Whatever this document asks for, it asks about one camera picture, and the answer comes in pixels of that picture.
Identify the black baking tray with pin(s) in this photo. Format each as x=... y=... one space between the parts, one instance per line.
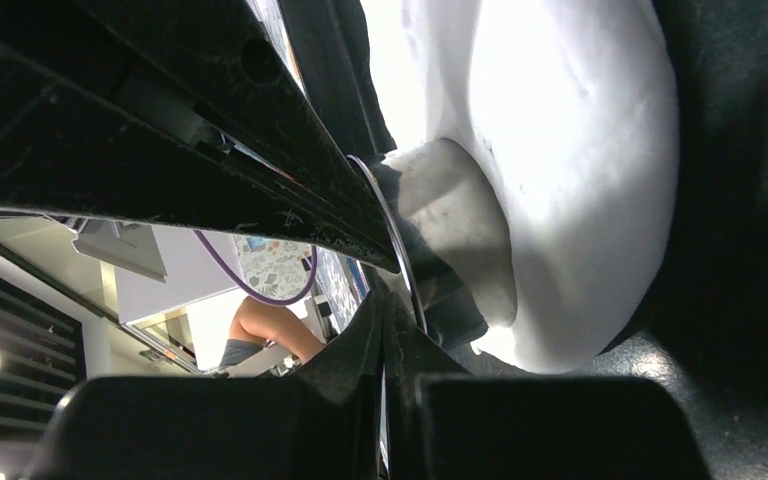
x=701 y=330

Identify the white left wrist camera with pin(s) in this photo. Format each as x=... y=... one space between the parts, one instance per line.
x=129 y=246

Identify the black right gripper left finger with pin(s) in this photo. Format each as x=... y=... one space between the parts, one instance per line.
x=319 y=422

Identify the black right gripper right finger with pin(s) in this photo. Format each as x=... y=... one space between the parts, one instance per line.
x=445 y=423

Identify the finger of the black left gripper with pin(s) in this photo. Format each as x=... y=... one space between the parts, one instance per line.
x=177 y=113

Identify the person in background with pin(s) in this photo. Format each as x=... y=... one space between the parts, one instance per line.
x=255 y=324

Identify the white dough disc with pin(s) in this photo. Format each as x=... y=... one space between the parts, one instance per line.
x=535 y=168

